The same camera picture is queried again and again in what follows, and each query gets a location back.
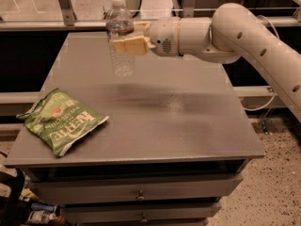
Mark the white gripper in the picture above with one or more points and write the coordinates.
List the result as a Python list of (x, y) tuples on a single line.
[(164, 36)]

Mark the clear plastic water bottle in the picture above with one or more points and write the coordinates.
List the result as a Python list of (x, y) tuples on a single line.
[(120, 63)]

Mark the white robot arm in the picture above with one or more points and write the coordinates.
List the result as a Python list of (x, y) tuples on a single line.
[(231, 33)]

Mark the green jalapeno chip bag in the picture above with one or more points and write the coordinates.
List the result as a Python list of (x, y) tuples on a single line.
[(59, 120)]

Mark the black bag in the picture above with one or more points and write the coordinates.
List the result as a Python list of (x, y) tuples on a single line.
[(13, 211)]

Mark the metal railing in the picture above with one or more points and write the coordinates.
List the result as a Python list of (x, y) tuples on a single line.
[(44, 15)]

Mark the grey drawer cabinet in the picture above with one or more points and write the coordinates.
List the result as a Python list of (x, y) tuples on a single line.
[(173, 116)]

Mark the upper drawer knob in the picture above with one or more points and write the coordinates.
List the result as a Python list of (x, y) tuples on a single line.
[(140, 197)]

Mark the drawer knob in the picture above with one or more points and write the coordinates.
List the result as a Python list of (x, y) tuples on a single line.
[(140, 197), (143, 219)]

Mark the upper grey drawer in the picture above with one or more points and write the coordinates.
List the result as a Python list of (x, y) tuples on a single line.
[(125, 190)]

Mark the grey drawer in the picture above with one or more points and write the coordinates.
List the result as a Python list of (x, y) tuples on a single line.
[(125, 190), (152, 211)]

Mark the lower grey drawer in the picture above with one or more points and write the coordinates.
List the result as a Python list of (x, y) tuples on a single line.
[(152, 211)]

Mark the lower drawer knob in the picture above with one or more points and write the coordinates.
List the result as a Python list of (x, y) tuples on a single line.
[(143, 219)]

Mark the bottles on floor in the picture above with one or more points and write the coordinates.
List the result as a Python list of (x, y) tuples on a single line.
[(44, 214)]

